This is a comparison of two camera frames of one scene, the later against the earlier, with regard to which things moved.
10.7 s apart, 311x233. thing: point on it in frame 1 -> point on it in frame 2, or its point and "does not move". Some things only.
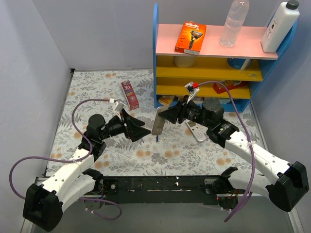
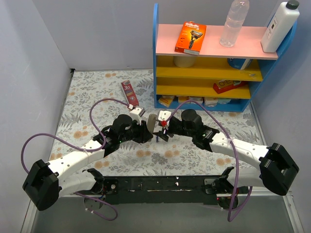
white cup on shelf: (184, 61) does not move
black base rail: (162, 189) does not move
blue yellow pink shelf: (234, 74) does not move
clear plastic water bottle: (234, 23) does not move
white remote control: (159, 122) -> (151, 122)
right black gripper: (181, 113) -> (168, 127)
